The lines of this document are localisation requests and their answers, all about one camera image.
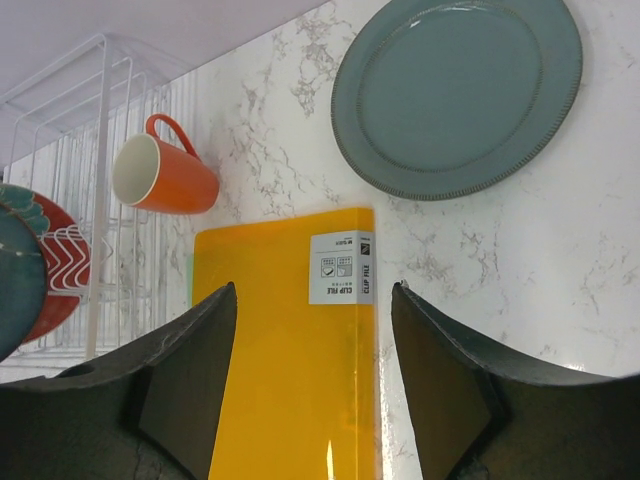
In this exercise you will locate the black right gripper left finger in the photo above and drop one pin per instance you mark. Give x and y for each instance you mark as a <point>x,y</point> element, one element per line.
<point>147,410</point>

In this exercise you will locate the dark red floral plate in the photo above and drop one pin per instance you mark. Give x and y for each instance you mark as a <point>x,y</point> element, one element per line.
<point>23,281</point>

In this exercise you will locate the yellow clip file folder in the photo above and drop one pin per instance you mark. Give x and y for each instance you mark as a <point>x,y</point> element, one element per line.
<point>300,397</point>

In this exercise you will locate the grey-green ceramic plate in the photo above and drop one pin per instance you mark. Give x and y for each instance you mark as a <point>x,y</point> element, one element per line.
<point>440,99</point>

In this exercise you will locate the red teal floral plate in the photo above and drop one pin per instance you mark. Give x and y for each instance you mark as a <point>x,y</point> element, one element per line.
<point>65,250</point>

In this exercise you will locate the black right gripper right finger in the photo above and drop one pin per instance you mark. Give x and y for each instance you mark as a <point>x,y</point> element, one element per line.
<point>482,410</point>

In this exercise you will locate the orange mug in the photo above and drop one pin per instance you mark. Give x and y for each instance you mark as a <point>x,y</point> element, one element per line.
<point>160,171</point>

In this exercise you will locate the white wire dish rack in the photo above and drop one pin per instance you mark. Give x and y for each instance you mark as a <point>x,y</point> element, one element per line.
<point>61,129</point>

